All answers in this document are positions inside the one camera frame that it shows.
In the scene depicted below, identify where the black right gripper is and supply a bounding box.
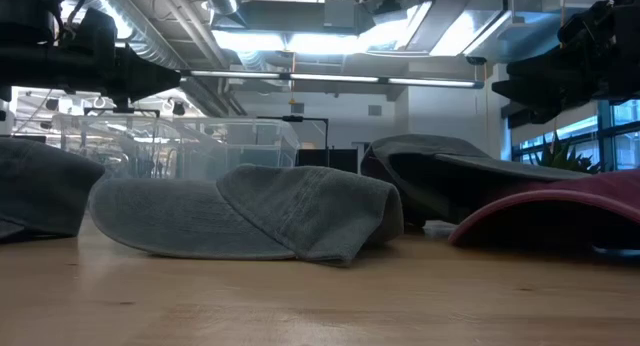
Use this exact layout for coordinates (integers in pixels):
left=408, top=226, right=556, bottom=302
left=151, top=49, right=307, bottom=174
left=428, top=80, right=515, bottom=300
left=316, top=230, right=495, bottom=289
left=491, top=30, right=640, bottom=130

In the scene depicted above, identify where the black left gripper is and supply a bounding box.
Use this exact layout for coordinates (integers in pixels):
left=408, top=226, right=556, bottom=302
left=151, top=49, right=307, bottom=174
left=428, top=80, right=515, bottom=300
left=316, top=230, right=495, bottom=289
left=0, top=43, right=182, bottom=104

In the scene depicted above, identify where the dark grey baseball cap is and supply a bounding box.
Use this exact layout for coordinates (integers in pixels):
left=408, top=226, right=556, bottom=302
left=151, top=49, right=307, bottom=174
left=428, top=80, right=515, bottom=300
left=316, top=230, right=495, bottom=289
left=359, top=133, right=592, bottom=232

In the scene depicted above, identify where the maroon baseball cap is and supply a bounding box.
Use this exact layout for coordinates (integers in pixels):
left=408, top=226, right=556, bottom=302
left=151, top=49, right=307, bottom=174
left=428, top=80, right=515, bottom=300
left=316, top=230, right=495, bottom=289
left=448, top=168, right=640, bottom=252

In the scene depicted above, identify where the green spiky plant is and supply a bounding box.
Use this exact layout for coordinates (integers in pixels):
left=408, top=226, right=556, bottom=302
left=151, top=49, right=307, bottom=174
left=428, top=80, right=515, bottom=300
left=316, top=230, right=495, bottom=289
left=533, top=133, right=602, bottom=175

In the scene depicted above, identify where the clear plastic bin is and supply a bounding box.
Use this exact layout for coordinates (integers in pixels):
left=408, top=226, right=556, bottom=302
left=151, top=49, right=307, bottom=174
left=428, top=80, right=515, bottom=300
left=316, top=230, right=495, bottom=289
left=52, top=113, right=221, bottom=181
left=172, top=116, right=301, bottom=170

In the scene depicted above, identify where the long ceiling strip light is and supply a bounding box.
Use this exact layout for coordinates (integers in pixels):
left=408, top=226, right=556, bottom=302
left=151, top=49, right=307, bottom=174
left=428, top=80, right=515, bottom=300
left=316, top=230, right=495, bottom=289
left=179, top=69, right=485, bottom=90

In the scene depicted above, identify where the black cabinet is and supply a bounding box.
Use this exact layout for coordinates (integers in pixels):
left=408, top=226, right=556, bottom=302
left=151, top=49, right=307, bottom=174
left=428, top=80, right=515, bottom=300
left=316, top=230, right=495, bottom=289
left=295, top=148, right=359, bottom=175

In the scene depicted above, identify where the grey ceiling junction box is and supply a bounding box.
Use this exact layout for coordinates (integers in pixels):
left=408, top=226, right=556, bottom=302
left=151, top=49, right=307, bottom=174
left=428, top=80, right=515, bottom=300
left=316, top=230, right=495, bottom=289
left=323, top=0, right=358, bottom=29

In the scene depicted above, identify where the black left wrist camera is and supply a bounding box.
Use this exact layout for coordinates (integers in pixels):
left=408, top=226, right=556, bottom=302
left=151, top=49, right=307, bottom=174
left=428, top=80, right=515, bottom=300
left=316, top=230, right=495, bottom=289
left=62, top=8, right=119, bottom=55

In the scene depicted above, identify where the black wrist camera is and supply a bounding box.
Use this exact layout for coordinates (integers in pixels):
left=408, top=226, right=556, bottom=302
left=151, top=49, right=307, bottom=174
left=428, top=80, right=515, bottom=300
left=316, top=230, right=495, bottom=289
left=557, top=0, right=616, bottom=46
left=62, top=8, right=119, bottom=55

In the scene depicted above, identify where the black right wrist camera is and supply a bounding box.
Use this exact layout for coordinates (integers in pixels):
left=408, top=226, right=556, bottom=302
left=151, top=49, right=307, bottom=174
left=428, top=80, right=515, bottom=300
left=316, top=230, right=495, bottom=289
left=557, top=0, right=616, bottom=46

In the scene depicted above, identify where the black overhead camera stand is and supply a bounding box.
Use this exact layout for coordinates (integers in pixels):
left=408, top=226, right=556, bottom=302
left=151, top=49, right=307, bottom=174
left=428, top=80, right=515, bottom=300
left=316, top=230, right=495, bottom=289
left=257, top=114, right=331, bottom=167

